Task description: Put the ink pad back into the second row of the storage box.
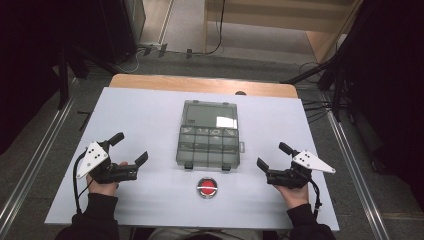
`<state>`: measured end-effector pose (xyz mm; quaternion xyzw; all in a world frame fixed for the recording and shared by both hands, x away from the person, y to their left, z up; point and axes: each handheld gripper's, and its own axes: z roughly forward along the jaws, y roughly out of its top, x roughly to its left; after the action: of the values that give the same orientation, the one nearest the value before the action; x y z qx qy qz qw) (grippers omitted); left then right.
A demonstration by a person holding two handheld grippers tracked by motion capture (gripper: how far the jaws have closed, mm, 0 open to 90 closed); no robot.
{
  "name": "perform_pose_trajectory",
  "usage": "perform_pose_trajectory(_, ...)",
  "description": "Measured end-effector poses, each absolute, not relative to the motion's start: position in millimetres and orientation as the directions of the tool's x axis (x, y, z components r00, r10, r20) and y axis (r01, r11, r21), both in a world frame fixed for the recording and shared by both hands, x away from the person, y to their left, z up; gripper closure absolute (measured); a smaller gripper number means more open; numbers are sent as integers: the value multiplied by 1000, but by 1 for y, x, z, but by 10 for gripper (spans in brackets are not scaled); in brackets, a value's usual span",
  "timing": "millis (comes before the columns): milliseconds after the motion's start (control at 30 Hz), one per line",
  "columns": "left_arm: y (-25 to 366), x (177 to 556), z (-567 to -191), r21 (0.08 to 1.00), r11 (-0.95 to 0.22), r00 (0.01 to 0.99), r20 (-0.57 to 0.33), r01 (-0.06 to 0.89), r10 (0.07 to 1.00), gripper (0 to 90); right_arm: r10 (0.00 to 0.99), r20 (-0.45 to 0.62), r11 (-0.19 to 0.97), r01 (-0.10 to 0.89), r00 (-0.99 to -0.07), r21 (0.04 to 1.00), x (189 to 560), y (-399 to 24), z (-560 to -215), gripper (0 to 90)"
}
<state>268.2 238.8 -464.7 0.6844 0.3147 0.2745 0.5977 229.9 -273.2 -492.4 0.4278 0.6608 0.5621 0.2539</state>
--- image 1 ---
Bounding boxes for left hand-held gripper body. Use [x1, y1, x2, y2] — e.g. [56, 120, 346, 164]
[76, 140, 140, 185]

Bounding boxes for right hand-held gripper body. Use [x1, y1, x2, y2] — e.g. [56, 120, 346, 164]
[266, 149, 337, 190]

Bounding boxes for person's left hand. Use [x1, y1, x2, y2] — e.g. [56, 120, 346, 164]
[85, 161, 129, 198]

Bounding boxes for person's right hand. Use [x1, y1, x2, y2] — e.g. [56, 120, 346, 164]
[272, 183, 311, 210]

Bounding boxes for white board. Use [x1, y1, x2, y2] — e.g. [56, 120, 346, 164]
[44, 86, 341, 232]

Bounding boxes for round red button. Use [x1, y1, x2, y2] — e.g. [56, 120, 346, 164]
[196, 176, 219, 200]

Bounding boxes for clear plastic compartment box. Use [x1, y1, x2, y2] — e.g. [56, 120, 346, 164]
[175, 99, 246, 172]

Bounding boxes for black tripod stand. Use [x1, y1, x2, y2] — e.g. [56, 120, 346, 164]
[280, 52, 353, 124]

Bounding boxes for wooden table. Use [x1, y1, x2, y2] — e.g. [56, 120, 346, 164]
[108, 73, 299, 100]

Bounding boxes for black cabinet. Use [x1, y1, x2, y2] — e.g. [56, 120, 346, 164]
[98, 0, 147, 66]

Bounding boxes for black curtain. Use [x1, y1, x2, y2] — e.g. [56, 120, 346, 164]
[328, 0, 424, 214]
[0, 0, 108, 156]

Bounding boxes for light wooden shelf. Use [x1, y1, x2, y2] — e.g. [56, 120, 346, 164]
[201, 0, 364, 65]

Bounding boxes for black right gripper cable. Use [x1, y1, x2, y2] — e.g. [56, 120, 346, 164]
[309, 179, 324, 219]

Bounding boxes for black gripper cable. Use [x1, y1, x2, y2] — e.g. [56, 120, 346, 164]
[309, 179, 324, 219]
[72, 150, 94, 215]

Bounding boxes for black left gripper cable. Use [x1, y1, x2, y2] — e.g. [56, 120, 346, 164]
[72, 150, 94, 215]

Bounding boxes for black floor cables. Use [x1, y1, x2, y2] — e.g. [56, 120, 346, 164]
[298, 61, 334, 124]

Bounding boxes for metal floor rail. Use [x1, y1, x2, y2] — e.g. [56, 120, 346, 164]
[325, 109, 392, 240]
[0, 95, 77, 232]

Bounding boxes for white floor cable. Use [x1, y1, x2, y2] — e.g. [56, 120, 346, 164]
[113, 49, 142, 75]

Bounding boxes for black hanging cable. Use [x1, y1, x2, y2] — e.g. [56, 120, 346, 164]
[185, 0, 227, 60]

